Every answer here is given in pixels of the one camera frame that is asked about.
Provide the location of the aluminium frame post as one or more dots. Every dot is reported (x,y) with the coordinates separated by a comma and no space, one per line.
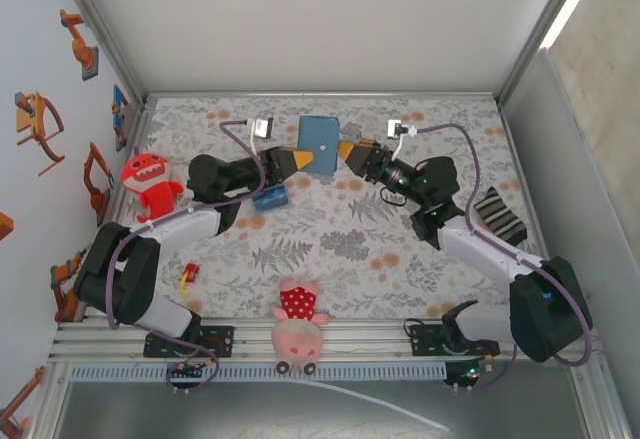
(551,9)
(105,34)

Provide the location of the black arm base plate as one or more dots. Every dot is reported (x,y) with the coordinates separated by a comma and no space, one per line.
(420,340)
(222,341)

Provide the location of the white LED light strip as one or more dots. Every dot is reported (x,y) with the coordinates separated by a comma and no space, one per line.
(570,1)

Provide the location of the wide aluminium front rail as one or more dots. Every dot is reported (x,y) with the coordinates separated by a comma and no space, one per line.
(370,341)

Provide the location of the red shark plush toy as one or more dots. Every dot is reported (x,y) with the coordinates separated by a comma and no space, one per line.
(147,174)

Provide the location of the blue orange wall sticker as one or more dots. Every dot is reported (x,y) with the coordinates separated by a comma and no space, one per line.
(119,109)

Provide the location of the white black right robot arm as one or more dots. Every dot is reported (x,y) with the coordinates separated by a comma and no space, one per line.
(485,249)

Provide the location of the pink pig plush toy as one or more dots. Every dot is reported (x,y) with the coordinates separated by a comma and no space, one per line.
(299,329)

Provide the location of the blue open box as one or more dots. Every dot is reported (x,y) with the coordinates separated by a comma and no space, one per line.
(272,201)

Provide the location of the floral patterned table mat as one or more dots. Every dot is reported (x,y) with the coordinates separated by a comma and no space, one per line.
(350,259)

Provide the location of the black beige striped sock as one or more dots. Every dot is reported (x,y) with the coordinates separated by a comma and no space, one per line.
(502,219)

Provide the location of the round black circuit board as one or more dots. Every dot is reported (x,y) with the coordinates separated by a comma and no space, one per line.
(192,371)
(467,374)

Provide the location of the thin white tube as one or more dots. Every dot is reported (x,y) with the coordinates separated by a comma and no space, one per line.
(380,401)

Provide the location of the aluminium back rail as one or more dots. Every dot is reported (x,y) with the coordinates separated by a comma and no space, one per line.
(320,95)

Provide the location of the small red yellow toy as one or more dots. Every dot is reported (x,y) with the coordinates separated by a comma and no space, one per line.
(190,273)

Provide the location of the orange block wall sticker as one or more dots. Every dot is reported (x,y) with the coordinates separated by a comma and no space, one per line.
(5,226)

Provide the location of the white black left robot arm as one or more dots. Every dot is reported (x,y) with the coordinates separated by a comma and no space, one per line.
(175,224)

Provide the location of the orange claw gripper wall sticker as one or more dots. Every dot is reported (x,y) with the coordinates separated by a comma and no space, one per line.
(32,124)

